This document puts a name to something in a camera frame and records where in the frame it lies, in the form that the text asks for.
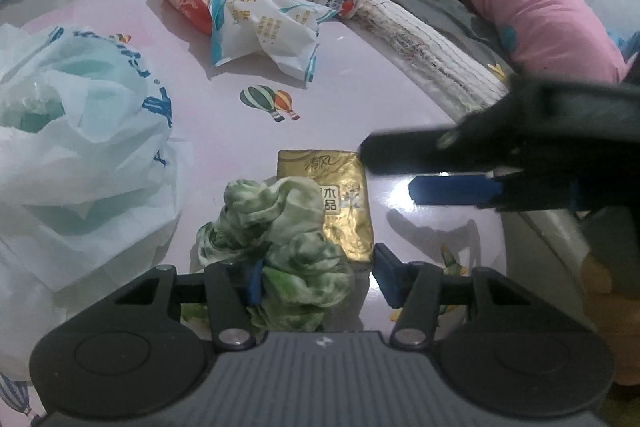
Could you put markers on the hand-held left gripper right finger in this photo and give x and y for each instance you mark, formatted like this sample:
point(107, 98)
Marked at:
point(387, 272)

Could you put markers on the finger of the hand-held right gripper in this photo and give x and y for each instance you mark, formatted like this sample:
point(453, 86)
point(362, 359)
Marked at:
point(415, 149)
point(450, 189)

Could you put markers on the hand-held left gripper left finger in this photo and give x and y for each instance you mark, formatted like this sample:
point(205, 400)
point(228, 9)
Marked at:
point(254, 282)

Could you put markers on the green white cloth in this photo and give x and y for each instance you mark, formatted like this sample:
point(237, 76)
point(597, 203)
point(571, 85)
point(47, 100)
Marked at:
point(300, 267)

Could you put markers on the gold tissue pack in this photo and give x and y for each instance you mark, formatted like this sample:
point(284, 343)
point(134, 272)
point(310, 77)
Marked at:
point(345, 217)

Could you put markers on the rolled white quilt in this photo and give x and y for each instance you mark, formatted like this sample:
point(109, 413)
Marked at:
point(400, 32)

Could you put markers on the pink pillow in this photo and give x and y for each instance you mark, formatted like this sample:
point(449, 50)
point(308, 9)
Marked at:
point(540, 17)

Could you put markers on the dark blanket with yellow print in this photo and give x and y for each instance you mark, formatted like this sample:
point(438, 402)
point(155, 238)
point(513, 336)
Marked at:
point(435, 2)

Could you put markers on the pink balloon print sheet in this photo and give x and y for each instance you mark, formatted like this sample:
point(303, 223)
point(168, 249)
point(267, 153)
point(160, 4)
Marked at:
point(225, 127)

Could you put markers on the blue white tissue pack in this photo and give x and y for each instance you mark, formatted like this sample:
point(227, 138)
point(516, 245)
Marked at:
point(270, 32)

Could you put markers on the white plastic bag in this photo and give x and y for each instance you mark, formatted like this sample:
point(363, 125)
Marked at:
point(75, 167)

